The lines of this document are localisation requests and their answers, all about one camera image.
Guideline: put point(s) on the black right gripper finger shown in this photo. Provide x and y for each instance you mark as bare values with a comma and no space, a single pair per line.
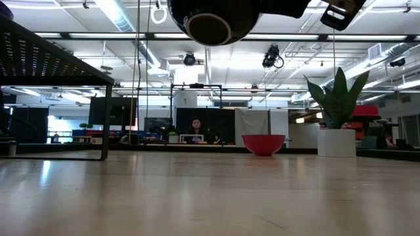
285,7

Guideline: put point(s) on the black bowl floral inside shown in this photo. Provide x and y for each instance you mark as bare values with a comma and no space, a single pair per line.
183,13

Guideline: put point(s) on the red bowl floral inside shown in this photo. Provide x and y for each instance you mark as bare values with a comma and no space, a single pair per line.
263,145

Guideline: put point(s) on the green snake plant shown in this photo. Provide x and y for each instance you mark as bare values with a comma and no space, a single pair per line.
338,105

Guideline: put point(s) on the red storage bin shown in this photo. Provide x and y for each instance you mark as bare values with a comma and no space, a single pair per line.
365,110

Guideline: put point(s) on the white plant pot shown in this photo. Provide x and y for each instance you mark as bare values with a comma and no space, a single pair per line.
336,144

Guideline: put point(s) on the black partition panel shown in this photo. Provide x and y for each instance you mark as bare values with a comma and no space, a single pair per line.
223,124

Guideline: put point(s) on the person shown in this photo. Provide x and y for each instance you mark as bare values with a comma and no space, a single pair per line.
197,126

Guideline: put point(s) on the small potted plant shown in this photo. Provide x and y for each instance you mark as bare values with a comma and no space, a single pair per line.
173,139

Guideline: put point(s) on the black monitor screen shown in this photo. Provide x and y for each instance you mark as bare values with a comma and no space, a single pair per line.
111,111

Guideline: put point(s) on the black perforated metal shelf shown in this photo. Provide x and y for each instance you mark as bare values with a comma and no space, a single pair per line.
49,65

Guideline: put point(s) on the black ceiling-mounted camera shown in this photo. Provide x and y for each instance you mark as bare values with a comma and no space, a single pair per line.
270,55
189,59

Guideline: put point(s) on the silver ceiling duct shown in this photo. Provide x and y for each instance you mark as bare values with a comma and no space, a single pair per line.
144,52
387,52

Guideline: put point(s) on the black aluminium table frame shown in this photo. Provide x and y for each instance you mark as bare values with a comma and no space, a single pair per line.
147,148

